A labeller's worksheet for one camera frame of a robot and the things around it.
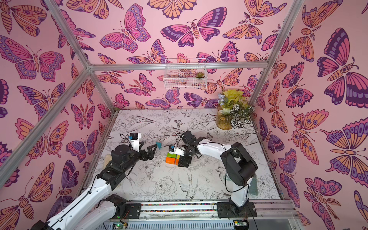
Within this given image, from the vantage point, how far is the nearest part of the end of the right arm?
0.68 m

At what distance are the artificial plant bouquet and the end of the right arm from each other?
29 cm

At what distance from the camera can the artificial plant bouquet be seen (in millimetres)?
873
